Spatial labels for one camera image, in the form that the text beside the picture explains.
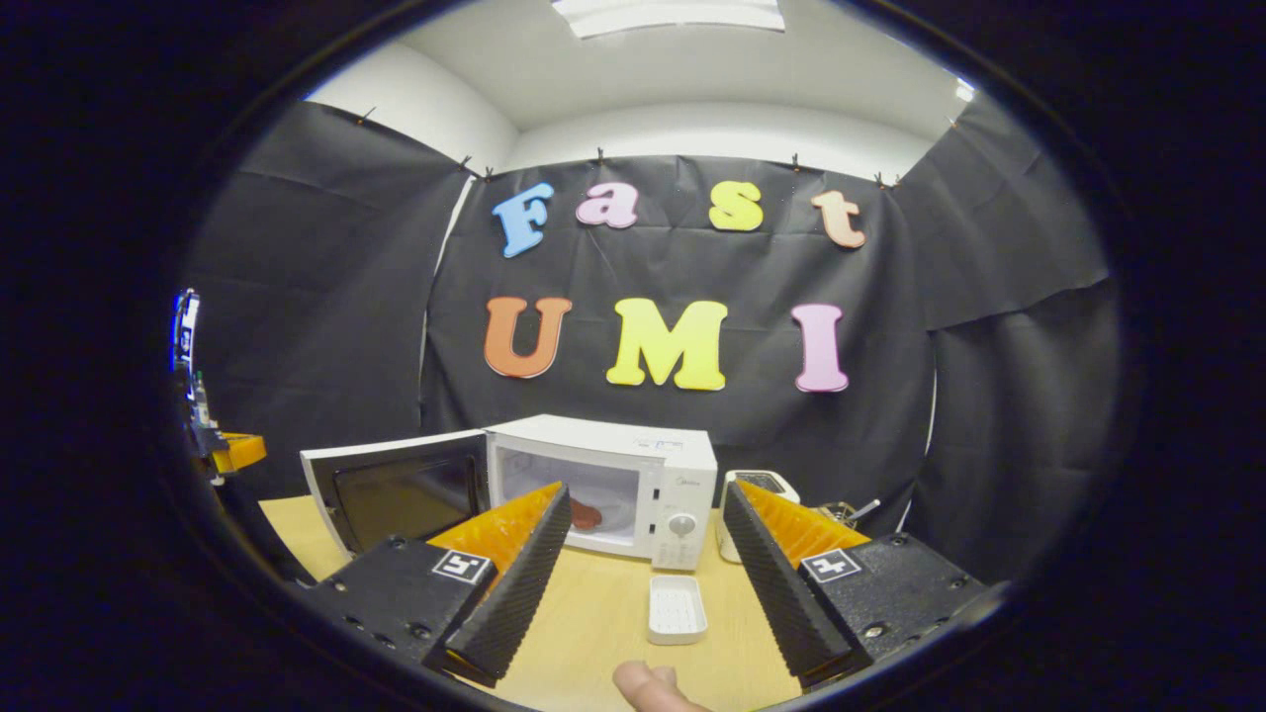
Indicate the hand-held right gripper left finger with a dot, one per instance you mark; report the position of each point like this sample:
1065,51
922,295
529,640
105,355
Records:
514,593

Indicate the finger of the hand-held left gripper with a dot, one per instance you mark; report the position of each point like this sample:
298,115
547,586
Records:
239,452

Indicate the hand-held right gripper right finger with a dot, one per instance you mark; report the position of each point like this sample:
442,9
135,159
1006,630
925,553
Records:
776,593

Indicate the brown meat piece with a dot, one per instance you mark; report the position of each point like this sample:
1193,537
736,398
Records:
586,515

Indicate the white microwave oven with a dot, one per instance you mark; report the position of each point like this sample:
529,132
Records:
682,470

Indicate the white ribbed tray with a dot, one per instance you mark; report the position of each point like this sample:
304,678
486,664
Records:
678,608

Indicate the white toaster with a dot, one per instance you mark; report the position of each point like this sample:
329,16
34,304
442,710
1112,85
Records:
764,482

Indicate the small metal utensil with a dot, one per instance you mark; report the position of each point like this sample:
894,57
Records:
863,508

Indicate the small ceiling light panel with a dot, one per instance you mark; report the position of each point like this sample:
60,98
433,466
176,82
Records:
964,91

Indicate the large ceiling light panel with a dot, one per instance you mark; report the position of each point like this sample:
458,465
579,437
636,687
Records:
668,15

